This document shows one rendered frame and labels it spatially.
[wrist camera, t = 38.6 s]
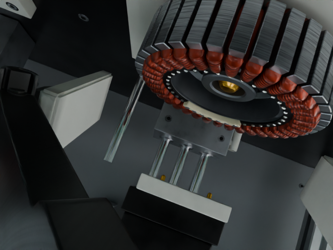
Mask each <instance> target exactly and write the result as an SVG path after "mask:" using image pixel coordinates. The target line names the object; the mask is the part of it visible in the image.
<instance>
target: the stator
mask: <svg viewBox="0 0 333 250"><path fill-rule="evenodd" d="M263 3H264V0H246V1H245V3H244V0H167V1H166V2H165V3H164V4H163V5H161V6H160V7H159V8H158V10H157V11H156V13H155V15H154V17H153V19H152V21H151V24H150V26H149V28H148V31H147V33H146V35H145V38H144V40H143V42H142V45H141V47H140V49H139V51H138V54H137V56H136V59H135V60H136V61H135V66H136V70H137V72H138V74H140V75H139V76H140V77H141V79H142V80H143V81H145V83H146V85H147V86H148V87H149V88H150V89H151V91H152V92H153V93H155V94H157V96H158V97H159V98H160V99H164V101H165V102H166V103H167V104H169V105H172V106H173V107H174V108H175V109H177V110H182V112H183V113H184V114H187V115H189V114H191V115H192V117H193V118H195V119H200V118H202V121H203V122H205V123H207V124H209V123H210V122H211V121H212V120H214V121H213V124H214V126H216V127H221V126H222V125H223V124H224V128H225V129H226V130H233V129H235V131H236V132H237V133H245V132H246V133H247V134H248V135H250V136H255V135H258V136H259V137H267V136H268V137H270V138H278V137H280V138H284V139H285V138H288V137H292V138H296V137H297V136H304V135H308V134H309V133H310V134H313V133H316V132H318V131H321V130H322V129H324V128H325V127H326V126H328V124H329V123H330V122H331V119H332V116H333V36H332V35H331V34H330V33H329V32H328V31H327V30H324V31H321V30H322V25H321V24H319V23H318V22H316V21H315V20H314V19H312V18H310V19H307V18H306V14H304V13H302V12H301V11H299V10H297V9H295V8H292V9H290V8H288V9H286V6H287V5H286V4H284V3H281V2H279V1H277V0H270V1H269V2H268V3H267V4H266V5H265V7H264V9H262V7H263ZM218 80H222V81H227V82H231V83H233V84H236V85H238V86H240V87H241V88H240V89H239V90H237V91H236V92H234V93H227V92H225V91H223V90H221V88H220V85H219V82H218Z"/></svg>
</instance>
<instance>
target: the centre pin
mask: <svg viewBox="0 0 333 250"><path fill-rule="evenodd" d="M218 82H219V85H220V88H221V90H223V91H225V92H227V93H234V92H236V91H237V90H239V89H240V88H241V87H240V86H238V85H236V84H233V83H231V82H227V81H222V80H218Z"/></svg>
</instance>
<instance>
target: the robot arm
mask: <svg viewBox="0 0 333 250"><path fill-rule="evenodd" d="M112 77H113V76H112V75H111V73H109V72H106V71H104V70H102V71H99V72H95V73H92V74H90V75H87V76H83V77H80V78H77V79H74V80H71V81H68V82H64V83H61V84H58V85H55V86H43V87H40V88H36V87H37V83H38V79H39V75H37V74H36V73H35V72H33V71H30V70H27V69H25V68H21V67H16V66H2V67H1V69H0V250H139V249H138V247H137V245H136V243H135V242H134V240H133V238H132V237H131V235H130V233H129V232H128V230H127V229H126V227H125V225H124V224H123V222H122V220H121V219H120V217H119V215H118V214H117V212H116V210H115V209H114V207H113V206H112V204H111V202H110V201H109V200H108V199H107V198H105V197H94V198H89V196H88V194H87V193H86V191H85V189H84V187H83V185H82V183H81V181H80V179H79V177H78V175H77V173H76V172H75V170H74V168H73V166H72V164H71V162H70V160H69V159H68V157H67V155H66V153H65V151H64V149H63V148H64V147H65V146H67V145H68V144H69V143H70V142H71V141H73V140H74V139H75V138H76V137H78V136H79V135H80V134H82V133H83V132H84V131H85V130H87V129H88V128H89V127H90V126H92V125H93V124H94V123H95V122H97V121H98V120H99V119H100V116H101V113H102V110H103V107H104V103H105V100H106V97H107V94H108V90H109V87H110V84H111V80H112ZM299 197H300V199H301V201H302V202H303V204H304V206H305V207H306V209H307V210H308V212H309V214H310V215H311V217H312V218H313V220H314V222H315V223H316V225H317V227H318V228H319V230H320V231H321V233H322V235H323V236H324V238H325V239H326V241H327V243H328V244H329V246H330V247H331V249H332V250H333V158H331V157H328V156H326V155H325V156H322V157H321V158H320V160H319V162H318V163H317V165H316V167H315V169H314V170H313V172H312V174H311V176H310V178H309V180H308V181H307V183H306V185H305V187H304V188H303V190H302V192H301V194H300V195H299Z"/></svg>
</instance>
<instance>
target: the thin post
mask: <svg viewBox="0 0 333 250"><path fill-rule="evenodd" d="M139 75H140V74H139ZM139 75H138V77H137V79H136V82H135V84H134V86H133V89H132V91H131V94H130V96H129V98H128V101H127V103H126V105H125V108H124V110H123V112H122V115H121V117H120V119H119V122H118V124H117V127H116V129H115V131H114V134H113V136H112V138H111V141H110V143H109V146H108V148H107V150H106V153H105V155H104V157H103V160H105V161H108V162H111V163H112V162H113V160H114V157H115V155H116V152H117V150H118V148H119V145H120V143H121V140H122V138H123V136H124V133H125V131H126V128H127V126H128V124H129V121H130V119H131V116H132V114H133V112H134V109H135V107H136V104H137V102H138V100H139V97H140V95H141V92H142V90H143V88H144V85H145V81H143V80H142V79H141V77H140V76H139Z"/></svg>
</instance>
